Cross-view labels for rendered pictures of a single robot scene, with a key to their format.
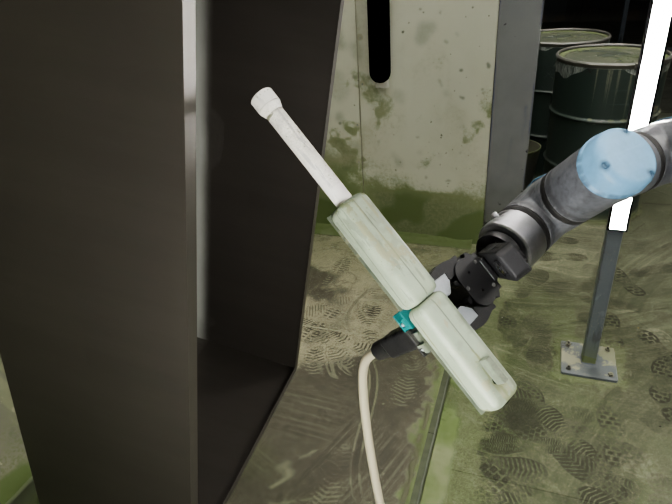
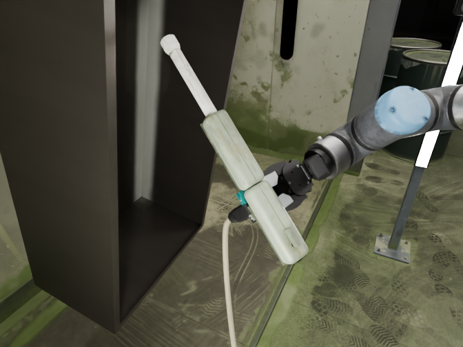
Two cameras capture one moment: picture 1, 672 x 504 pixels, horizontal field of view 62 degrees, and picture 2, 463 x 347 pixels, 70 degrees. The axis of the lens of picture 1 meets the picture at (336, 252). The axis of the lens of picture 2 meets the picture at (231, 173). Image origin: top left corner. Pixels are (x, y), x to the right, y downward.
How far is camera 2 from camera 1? 13 cm
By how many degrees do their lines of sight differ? 5
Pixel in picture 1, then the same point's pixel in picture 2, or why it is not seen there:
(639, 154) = (419, 105)
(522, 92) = (375, 74)
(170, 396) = (100, 227)
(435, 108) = (318, 78)
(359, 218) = (218, 126)
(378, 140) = (281, 96)
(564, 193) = (365, 127)
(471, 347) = (280, 219)
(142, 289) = (83, 157)
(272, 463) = (184, 280)
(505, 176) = not seen: hidden behind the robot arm
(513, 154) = not seen: hidden behind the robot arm
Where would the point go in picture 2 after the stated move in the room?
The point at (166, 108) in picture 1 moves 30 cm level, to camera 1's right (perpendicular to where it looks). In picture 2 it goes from (94, 36) to (278, 40)
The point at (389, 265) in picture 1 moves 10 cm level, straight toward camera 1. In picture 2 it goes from (233, 159) to (220, 189)
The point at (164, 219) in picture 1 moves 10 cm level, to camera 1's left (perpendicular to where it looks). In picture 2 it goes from (95, 112) to (45, 111)
